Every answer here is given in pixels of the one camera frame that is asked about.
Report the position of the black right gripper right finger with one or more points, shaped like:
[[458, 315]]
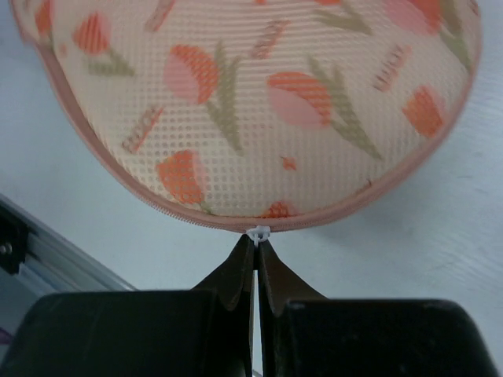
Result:
[[304, 333]]

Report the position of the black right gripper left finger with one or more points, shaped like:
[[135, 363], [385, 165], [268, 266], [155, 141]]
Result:
[[203, 331]]

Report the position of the floral mesh laundry bag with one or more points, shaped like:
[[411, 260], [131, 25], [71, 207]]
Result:
[[241, 115]]

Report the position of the aluminium mounting rail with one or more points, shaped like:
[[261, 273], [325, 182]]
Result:
[[53, 264]]

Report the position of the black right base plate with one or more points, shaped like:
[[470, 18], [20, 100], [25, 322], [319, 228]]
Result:
[[13, 242]]

